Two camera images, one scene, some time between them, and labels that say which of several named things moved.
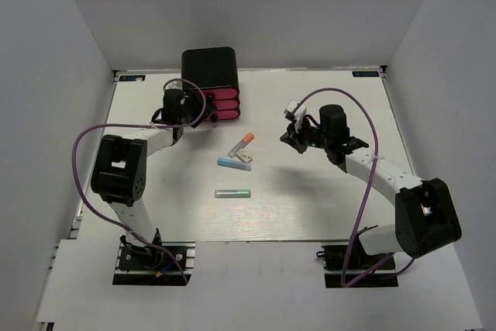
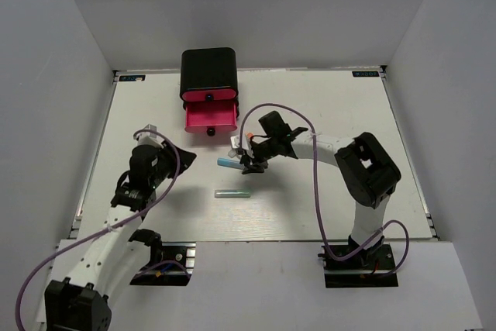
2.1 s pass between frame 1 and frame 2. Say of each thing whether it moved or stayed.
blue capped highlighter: stayed
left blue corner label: stayed
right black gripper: moved
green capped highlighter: stayed
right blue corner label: stayed
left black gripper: moved
